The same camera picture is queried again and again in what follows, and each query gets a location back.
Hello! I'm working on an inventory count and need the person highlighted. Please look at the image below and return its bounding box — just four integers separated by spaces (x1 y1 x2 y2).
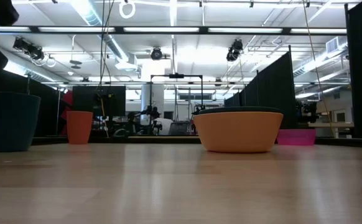
152 107 174 136

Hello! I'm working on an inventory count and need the white round pillar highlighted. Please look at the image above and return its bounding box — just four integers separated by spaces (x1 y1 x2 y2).
140 83 165 125

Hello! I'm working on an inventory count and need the black ceiling spotlight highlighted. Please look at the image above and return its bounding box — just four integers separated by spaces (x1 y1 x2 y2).
150 47 164 61
226 39 244 62
12 37 45 62

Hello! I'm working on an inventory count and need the black table edge rail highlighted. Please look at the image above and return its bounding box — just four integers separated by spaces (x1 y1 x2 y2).
0 135 362 149

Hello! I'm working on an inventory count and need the light wooden desk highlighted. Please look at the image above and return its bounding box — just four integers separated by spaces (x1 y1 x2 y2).
307 121 355 138

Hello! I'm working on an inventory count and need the black table frame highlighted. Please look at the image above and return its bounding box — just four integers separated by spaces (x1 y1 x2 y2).
0 26 348 35

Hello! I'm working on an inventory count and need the black gantry frame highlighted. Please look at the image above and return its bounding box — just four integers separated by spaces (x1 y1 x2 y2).
150 73 204 108

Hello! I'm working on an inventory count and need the dark blue cup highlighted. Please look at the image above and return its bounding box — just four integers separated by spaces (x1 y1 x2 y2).
0 91 42 153

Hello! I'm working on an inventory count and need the dark blue bowl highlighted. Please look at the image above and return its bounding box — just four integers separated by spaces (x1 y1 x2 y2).
198 106 283 115

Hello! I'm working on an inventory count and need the white ring light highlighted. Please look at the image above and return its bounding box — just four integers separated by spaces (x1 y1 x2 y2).
119 0 137 20

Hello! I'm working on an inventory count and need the black monitor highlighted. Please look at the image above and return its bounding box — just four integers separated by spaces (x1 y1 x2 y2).
72 85 127 118

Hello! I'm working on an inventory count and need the white ceiling vent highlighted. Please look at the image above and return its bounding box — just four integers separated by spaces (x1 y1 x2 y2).
325 36 348 54

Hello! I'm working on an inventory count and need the orange cup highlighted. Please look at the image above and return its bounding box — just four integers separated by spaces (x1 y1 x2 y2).
66 111 94 145

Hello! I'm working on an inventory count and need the peach orange bowl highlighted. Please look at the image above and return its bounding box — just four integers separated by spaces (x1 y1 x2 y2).
193 111 284 154

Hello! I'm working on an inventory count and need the black hanging cable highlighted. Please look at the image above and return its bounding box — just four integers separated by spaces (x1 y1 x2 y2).
97 0 113 138

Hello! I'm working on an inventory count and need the pink bowl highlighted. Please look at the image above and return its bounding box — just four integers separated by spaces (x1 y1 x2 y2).
276 129 317 147

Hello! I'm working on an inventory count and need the grey office chair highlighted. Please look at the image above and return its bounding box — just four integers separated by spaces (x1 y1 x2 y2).
168 121 192 136

